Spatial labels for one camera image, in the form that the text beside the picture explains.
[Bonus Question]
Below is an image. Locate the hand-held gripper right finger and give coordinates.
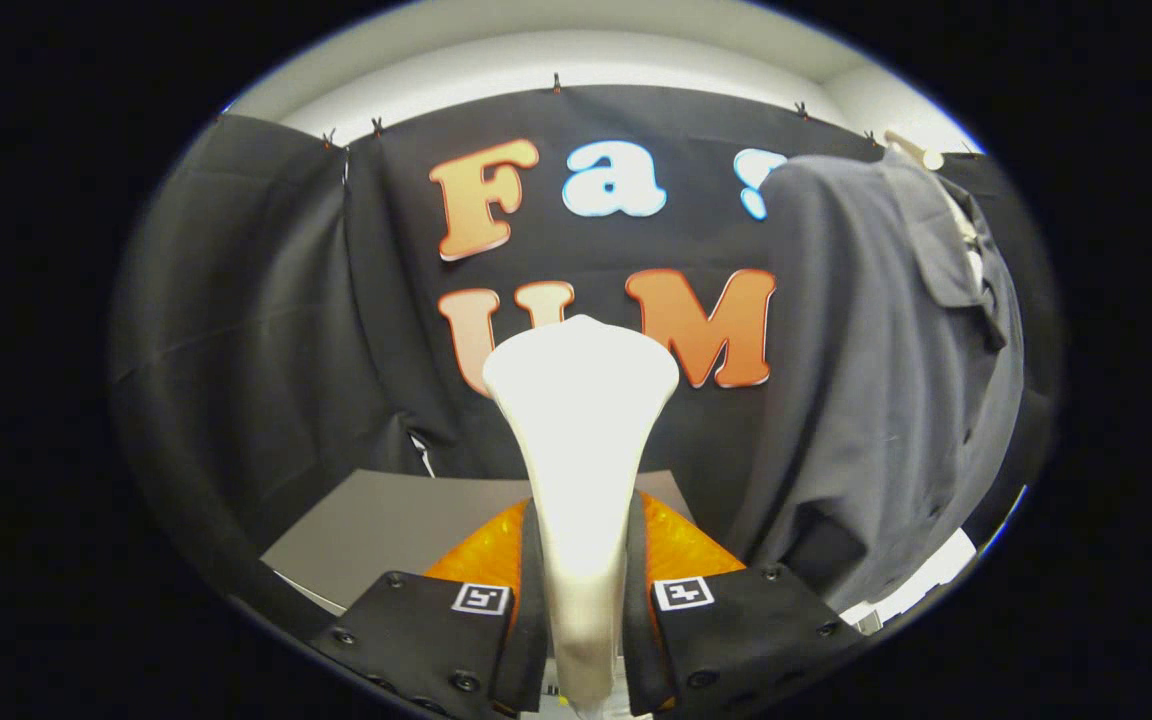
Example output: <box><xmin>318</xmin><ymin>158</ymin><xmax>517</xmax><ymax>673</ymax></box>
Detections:
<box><xmin>624</xmin><ymin>492</ymin><xmax>862</xmax><ymax>717</ymax></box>

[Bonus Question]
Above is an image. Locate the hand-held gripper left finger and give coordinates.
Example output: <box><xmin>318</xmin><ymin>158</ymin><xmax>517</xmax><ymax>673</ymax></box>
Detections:
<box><xmin>308</xmin><ymin>497</ymin><xmax>549</xmax><ymax>719</ymax></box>

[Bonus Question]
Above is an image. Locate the grey button-up shirt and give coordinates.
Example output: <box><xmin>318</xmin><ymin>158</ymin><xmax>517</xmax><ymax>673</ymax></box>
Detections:
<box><xmin>731</xmin><ymin>150</ymin><xmax>1027</xmax><ymax>613</ymax></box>

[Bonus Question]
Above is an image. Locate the grey drawer cabinet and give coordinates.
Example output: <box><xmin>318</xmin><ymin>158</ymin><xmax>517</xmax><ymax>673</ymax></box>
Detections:
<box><xmin>261</xmin><ymin>470</ymin><xmax>697</xmax><ymax>616</ymax></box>

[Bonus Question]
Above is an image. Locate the white mannequin torso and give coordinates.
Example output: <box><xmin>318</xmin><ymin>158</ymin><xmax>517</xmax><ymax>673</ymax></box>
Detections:
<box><xmin>841</xmin><ymin>130</ymin><xmax>987</xmax><ymax>631</ymax></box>

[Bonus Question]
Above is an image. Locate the black backdrop cloth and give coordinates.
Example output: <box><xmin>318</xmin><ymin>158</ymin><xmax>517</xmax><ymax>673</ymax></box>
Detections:
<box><xmin>111</xmin><ymin>85</ymin><xmax>1057</xmax><ymax>641</ymax></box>

